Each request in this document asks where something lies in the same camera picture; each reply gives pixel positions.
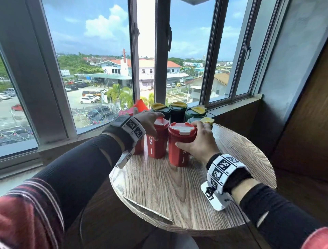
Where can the row of parked cars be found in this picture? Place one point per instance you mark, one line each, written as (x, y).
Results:
(88, 98)

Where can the white tagged wrist camera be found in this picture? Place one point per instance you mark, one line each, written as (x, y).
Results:
(134, 128)
(223, 166)

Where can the person's right hand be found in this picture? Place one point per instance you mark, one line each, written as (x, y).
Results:
(205, 145)

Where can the red car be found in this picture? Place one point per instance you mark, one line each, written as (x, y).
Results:
(16, 107)

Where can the dark window sill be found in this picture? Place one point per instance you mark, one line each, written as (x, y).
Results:
(238, 101)

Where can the person's left hand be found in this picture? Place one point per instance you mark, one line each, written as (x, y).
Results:
(147, 119)

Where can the green palm tree cluster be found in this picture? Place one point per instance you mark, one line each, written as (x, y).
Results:
(119, 95)

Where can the dark grey window frame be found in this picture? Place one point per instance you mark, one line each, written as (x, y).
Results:
(162, 64)

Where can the person's left forearm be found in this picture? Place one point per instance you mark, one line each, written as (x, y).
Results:
(77, 169)

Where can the red plaid shirt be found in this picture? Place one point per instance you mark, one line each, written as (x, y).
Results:
(25, 218)

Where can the round wooden table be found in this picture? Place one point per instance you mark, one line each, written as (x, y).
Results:
(179, 195)

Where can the person's right forearm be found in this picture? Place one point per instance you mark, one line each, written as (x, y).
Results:
(276, 220)

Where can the red flag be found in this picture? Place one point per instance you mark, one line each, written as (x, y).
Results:
(141, 105)

